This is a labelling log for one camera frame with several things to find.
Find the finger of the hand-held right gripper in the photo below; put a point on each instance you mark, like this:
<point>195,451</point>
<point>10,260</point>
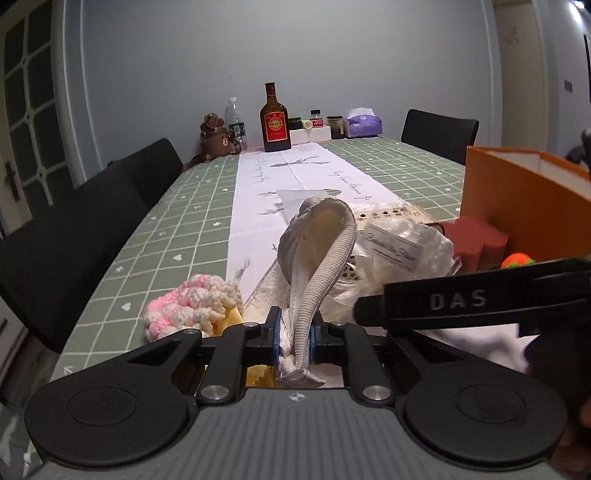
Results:
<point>457,300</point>

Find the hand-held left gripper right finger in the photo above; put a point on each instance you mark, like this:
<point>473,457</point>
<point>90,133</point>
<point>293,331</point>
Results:
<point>315,344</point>

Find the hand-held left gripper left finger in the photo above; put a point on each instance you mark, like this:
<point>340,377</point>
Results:
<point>276,339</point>

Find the translucent white plastic bag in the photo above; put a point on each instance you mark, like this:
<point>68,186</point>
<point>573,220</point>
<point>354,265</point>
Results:
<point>397,272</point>

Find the orange cardboard box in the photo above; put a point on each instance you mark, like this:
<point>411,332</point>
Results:
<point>521,198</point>

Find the white towel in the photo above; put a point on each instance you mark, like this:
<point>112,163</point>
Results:
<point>268,295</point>

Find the yellow sponge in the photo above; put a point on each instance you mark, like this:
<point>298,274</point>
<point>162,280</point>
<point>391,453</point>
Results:
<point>232,319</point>

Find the dark red sponge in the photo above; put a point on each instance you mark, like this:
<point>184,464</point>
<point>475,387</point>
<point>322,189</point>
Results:
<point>471,240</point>

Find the orange and green crochet ball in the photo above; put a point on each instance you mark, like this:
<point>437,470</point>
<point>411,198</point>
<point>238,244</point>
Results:
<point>517,261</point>

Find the pink and white crochet piece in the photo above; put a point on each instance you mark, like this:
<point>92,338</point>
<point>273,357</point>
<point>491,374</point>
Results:
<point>184,304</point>

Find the green checked tablecloth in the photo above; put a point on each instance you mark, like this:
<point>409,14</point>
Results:
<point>180,221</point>

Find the white printed table runner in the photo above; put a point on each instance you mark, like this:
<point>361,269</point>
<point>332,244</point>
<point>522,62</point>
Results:
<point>263,184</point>

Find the black chair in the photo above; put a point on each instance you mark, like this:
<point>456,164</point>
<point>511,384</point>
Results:
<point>438,134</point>
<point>60,258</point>
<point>147,166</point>

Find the purple tissue pack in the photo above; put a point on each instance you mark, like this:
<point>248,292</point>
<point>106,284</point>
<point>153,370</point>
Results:
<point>364,124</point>

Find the brown bear plush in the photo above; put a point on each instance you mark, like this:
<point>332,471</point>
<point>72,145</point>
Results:
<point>217,141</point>

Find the white flat box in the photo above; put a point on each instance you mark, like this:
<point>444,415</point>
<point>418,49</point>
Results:
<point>309,134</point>

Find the tall dark jar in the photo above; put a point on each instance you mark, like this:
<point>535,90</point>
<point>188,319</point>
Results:
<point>335,127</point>

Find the brown liquor bottle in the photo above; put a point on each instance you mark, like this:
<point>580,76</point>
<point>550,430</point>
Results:
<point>275,124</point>

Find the clear water bottle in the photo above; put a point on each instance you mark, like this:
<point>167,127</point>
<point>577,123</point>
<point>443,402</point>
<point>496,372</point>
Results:
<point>236,122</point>

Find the small ink bottle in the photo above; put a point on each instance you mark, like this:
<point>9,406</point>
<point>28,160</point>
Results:
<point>316,119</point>

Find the plain cream door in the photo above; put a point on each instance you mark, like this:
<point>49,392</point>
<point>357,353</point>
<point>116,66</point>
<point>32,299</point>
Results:
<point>526,78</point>

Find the glass panel door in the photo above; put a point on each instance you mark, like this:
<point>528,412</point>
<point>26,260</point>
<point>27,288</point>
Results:
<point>27,92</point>

